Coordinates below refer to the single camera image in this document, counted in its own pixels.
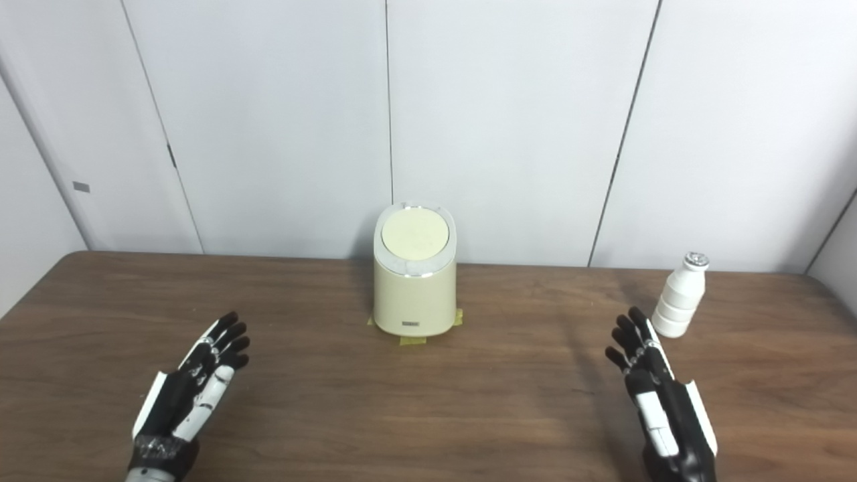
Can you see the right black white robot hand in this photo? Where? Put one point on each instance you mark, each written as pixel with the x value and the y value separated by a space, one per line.
pixel 669 415

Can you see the cream-colored round bin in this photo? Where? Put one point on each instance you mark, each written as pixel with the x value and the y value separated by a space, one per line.
pixel 415 298

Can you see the small grey wall label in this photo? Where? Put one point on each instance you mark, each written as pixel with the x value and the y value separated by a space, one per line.
pixel 81 187

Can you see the round cream bin lid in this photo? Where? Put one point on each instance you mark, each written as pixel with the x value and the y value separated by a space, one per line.
pixel 415 234

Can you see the small white plastic bottle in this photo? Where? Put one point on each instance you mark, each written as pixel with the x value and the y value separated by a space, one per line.
pixel 679 298

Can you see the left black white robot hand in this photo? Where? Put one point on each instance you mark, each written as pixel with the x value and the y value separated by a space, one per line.
pixel 174 402

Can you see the black wall panel hinge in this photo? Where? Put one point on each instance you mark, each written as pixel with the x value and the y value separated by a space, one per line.
pixel 171 156

